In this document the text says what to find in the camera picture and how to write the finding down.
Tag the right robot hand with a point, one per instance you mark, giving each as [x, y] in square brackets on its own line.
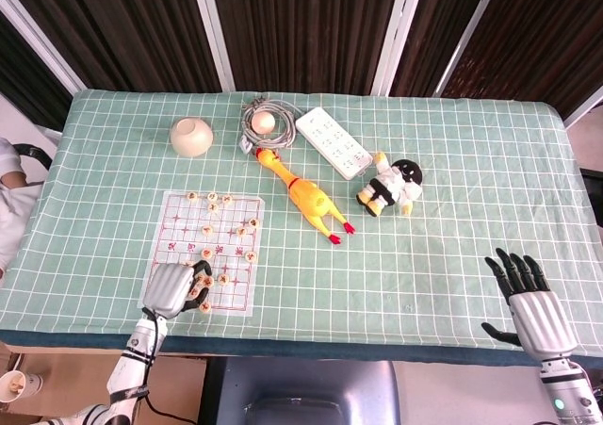
[542, 319]

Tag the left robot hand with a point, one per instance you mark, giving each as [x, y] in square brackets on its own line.
[167, 288]

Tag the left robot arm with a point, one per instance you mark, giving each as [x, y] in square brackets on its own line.
[129, 368]

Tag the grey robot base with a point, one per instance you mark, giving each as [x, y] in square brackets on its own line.
[306, 392]

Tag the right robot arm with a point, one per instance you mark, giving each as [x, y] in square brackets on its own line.
[565, 389]

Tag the paper Chinese chess board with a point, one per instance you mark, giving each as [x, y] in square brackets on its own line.
[235, 274]

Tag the brown cardboard box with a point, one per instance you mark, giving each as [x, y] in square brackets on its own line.
[179, 387]
[70, 382]

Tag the green checkered tablecloth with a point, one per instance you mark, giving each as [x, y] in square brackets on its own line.
[424, 265]

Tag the beige upturned bowl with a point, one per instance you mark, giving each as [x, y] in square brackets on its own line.
[191, 137]

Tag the yellow rubber chicken toy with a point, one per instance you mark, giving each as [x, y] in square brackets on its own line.
[308, 199]

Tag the person in white clothing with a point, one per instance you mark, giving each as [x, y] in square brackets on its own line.
[9, 217]

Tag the white paper cup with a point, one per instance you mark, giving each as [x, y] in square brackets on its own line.
[19, 385]

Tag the black chair armrest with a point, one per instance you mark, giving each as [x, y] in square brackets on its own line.
[35, 154]

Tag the peach coloured egg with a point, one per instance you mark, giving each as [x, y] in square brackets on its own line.
[263, 122]

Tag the black and white plush doll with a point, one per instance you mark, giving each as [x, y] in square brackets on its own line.
[393, 187]

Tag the white power strip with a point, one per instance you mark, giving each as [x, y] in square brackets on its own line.
[332, 141]

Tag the dark brown curtain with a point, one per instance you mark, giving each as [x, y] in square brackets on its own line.
[118, 24]
[433, 34]
[306, 29]
[23, 86]
[532, 38]

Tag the white partition post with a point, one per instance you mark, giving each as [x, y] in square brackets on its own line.
[466, 34]
[42, 48]
[212, 29]
[584, 109]
[398, 34]

